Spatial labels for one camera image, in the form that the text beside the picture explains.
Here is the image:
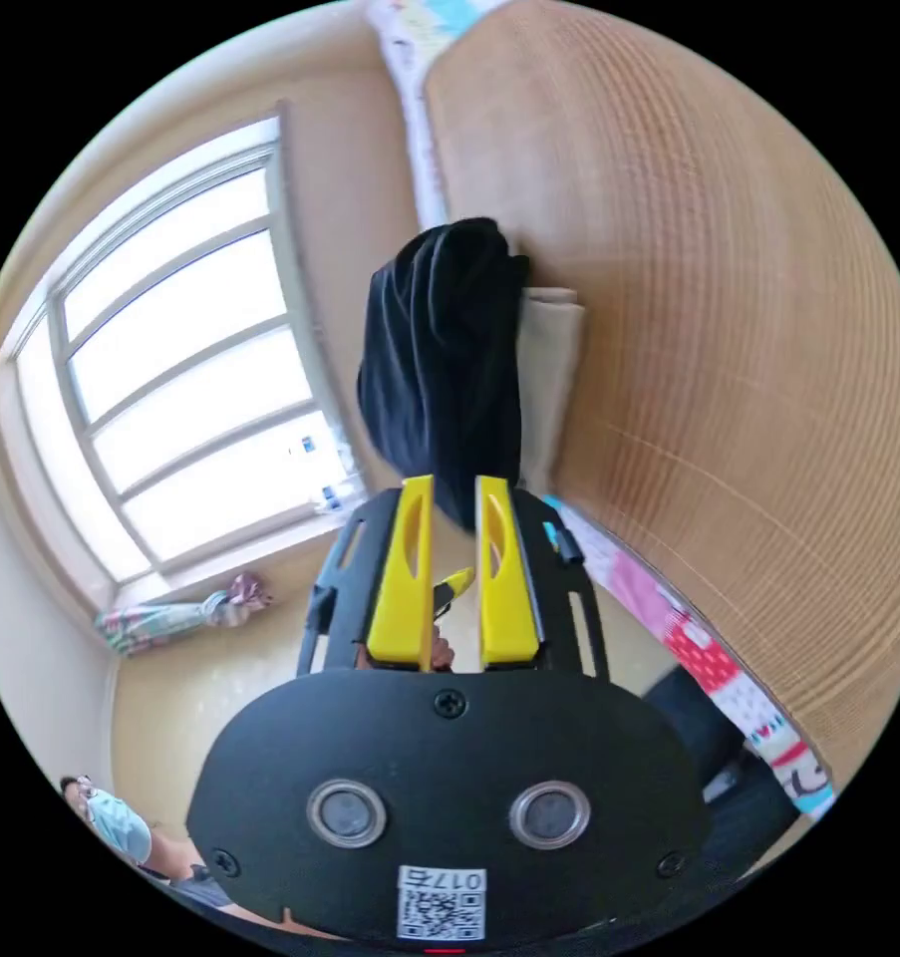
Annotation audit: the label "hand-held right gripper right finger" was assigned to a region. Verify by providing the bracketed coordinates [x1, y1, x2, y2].
[474, 475, 542, 670]

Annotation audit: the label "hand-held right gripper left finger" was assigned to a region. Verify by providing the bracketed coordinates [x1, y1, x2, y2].
[365, 475, 436, 672]

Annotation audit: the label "black pants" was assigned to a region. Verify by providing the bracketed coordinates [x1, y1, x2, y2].
[356, 216, 531, 533]

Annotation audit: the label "folded beige garment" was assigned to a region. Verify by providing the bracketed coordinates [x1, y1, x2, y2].
[514, 286, 590, 496]

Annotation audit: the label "floral folded umbrella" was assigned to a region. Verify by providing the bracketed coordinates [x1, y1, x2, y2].
[93, 571, 275, 659]

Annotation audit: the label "bed with woven mat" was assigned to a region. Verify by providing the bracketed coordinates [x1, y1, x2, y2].
[363, 0, 900, 821]

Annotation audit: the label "window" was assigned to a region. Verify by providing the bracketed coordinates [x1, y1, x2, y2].
[0, 112, 370, 593]

